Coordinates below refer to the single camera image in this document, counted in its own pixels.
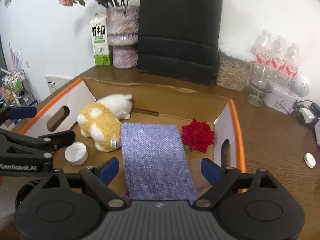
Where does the white charger with cable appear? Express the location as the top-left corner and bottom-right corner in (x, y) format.
(292, 100), (320, 130)

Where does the wire storage rack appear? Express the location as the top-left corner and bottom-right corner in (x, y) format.
(1, 68), (39, 107)

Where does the water bottle middle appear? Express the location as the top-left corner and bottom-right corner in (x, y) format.
(270, 35), (286, 71)

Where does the purple tissue pack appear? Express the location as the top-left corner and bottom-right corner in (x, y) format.
(314, 120), (320, 147)

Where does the water bottle right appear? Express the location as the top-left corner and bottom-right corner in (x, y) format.
(284, 43), (300, 83)

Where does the red artificial rose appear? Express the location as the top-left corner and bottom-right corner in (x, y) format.
(181, 119), (215, 153)

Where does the white plastic jar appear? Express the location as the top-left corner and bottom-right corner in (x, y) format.
(65, 142), (88, 166)

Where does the white green milk carton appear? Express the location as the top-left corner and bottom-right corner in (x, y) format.
(90, 11), (112, 66)

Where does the red orange cardboard box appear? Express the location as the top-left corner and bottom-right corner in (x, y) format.
(15, 77), (246, 186)

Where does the purple woven fabric pouch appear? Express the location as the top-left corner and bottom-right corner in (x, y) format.
(121, 122), (208, 203)

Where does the empty glass cup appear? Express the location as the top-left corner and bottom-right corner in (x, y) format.
(247, 63), (278, 107)

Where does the black paper shopping bag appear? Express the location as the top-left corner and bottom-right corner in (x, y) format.
(137, 0), (223, 86)

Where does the small white round speaker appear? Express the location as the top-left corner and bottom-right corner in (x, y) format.
(292, 81), (310, 98)

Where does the yellow white plush alpaca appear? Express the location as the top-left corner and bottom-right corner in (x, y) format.
(77, 94), (133, 153)

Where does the white floral tin box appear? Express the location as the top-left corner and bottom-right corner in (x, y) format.
(264, 84), (302, 115)

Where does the small white bottle cap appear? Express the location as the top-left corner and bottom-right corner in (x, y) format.
(304, 153), (316, 168)

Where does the purple textured vase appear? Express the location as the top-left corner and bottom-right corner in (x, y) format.
(106, 5), (139, 69)

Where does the white panel against wall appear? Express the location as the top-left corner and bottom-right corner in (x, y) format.
(46, 76), (71, 94)

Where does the clear container with seeds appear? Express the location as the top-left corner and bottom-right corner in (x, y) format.
(216, 45), (256, 92)

